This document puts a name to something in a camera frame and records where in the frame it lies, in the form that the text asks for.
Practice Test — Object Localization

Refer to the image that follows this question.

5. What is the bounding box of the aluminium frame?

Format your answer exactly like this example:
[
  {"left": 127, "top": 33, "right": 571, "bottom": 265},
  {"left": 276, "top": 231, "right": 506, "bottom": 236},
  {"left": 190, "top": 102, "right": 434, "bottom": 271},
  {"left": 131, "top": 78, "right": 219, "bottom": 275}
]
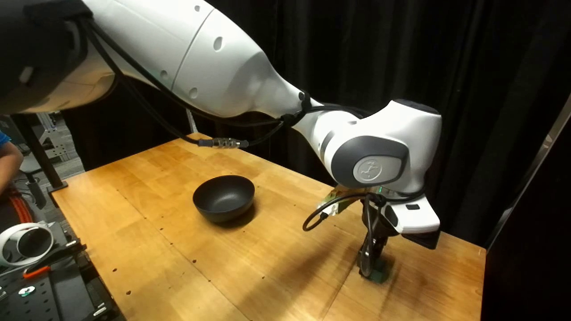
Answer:
[{"left": 37, "top": 111, "right": 68, "bottom": 162}]

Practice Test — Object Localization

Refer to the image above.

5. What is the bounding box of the black curtain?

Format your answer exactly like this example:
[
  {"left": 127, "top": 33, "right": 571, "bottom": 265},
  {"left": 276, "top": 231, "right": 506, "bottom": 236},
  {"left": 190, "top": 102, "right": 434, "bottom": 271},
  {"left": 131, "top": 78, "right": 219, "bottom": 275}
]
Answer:
[{"left": 62, "top": 0, "right": 571, "bottom": 248}]

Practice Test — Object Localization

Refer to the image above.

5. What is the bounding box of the black bowl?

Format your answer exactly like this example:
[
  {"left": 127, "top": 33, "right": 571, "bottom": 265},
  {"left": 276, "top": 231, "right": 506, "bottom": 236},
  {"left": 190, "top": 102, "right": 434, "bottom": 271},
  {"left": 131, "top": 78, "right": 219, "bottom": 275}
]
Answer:
[{"left": 192, "top": 175, "right": 256, "bottom": 224}]

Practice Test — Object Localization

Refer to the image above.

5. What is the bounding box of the green block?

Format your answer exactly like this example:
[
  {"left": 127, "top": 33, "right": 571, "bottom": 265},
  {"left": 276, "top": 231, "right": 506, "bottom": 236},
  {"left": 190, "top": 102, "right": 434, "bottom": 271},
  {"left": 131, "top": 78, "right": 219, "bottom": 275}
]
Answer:
[{"left": 369, "top": 261, "right": 394, "bottom": 284}]

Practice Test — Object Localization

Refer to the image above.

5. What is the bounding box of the orange-handled tool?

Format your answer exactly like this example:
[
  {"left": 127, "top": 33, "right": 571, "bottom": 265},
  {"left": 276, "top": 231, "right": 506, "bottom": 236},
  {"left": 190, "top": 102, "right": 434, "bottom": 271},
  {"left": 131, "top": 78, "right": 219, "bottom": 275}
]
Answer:
[{"left": 22, "top": 265, "right": 52, "bottom": 280}]

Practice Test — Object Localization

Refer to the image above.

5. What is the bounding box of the person's forearm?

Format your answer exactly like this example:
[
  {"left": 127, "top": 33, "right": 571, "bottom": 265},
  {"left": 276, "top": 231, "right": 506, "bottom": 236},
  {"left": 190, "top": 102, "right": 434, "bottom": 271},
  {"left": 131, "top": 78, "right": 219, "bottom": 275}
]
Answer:
[{"left": 0, "top": 131, "right": 24, "bottom": 195}]

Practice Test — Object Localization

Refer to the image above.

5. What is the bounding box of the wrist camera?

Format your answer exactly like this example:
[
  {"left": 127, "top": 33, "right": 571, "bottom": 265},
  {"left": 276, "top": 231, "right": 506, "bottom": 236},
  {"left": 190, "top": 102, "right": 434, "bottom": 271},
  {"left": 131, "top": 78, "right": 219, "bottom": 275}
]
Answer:
[{"left": 318, "top": 187, "right": 358, "bottom": 216}]

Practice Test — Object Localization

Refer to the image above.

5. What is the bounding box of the hand controller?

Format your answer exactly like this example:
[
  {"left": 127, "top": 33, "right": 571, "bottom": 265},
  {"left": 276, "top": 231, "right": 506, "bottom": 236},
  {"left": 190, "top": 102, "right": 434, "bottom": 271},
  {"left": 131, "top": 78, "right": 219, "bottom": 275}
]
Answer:
[{"left": 0, "top": 222, "right": 55, "bottom": 268}]

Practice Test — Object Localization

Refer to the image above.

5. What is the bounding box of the orange cable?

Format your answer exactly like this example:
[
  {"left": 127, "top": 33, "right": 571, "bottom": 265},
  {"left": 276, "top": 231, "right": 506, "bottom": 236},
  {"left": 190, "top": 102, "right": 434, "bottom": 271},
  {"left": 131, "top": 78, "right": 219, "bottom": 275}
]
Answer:
[{"left": 8, "top": 186, "right": 35, "bottom": 224}]

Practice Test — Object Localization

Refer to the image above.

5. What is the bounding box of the black panel with silver edge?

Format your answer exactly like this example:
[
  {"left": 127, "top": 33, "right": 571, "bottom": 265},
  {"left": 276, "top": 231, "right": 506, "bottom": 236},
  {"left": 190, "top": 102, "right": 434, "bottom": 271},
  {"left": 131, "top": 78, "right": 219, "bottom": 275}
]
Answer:
[{"left": 481, "top": 93, "right": 571, "bottom": 321}]

